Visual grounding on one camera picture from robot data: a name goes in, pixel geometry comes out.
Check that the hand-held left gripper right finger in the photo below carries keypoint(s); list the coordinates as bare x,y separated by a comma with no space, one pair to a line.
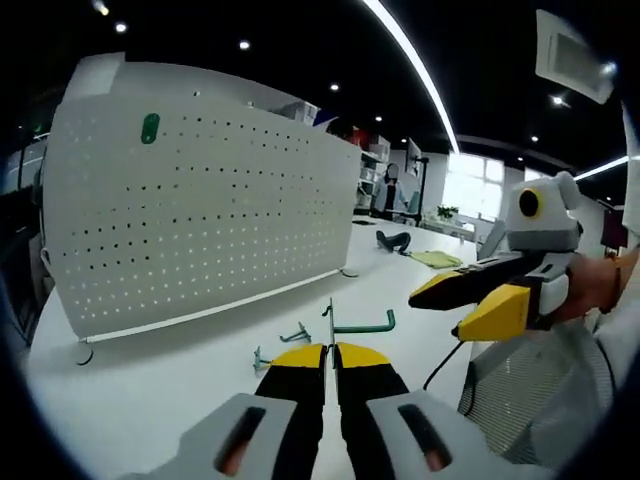
370,395

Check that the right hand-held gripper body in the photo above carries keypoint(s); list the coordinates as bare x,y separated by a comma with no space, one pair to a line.
542,220

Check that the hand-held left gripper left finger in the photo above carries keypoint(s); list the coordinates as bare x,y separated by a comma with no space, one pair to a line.
295,390

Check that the green hook assembly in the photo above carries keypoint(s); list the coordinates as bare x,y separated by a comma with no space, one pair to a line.
150,129
261,359
299,334
365,328

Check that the white perforated mounting plate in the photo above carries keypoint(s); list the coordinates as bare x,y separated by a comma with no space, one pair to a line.
200,225

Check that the person's right hand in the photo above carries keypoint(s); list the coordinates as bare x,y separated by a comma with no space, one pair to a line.
587,290

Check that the yellow green cloth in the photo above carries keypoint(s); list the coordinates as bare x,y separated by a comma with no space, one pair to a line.
435,258

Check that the short ceiling light strip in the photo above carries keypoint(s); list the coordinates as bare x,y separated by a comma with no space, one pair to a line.
600,168

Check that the green potted plant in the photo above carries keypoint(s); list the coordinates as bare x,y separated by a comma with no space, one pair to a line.
447,211

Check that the white mesh office chair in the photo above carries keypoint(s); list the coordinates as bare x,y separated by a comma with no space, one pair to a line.
530,395

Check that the dark curved object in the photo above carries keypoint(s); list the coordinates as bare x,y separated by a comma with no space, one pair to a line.
395,241

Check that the person's white shirt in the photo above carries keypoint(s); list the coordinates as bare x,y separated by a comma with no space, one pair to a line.
627,325

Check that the monitor on black stand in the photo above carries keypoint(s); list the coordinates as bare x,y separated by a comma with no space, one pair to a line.
415,155

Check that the ceiling air conditioner vent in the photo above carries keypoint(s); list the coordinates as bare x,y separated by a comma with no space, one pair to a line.
575,55

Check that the long ceiling light strip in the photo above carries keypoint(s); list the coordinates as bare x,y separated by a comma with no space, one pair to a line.
425,85

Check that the round ceiling spotlights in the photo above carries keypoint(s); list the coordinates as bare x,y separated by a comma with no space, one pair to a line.
244,45

